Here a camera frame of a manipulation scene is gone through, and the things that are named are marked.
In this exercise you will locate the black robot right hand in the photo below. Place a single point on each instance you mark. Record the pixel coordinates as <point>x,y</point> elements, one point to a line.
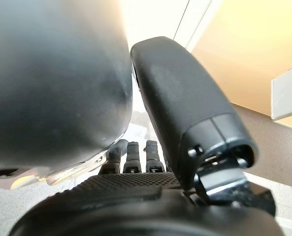
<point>185,98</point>

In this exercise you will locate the white pull-out drawer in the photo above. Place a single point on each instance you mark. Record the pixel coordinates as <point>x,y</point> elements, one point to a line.
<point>49,81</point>

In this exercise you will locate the tall white cabinet panel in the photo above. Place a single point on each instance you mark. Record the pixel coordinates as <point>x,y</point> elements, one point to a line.
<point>197,19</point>

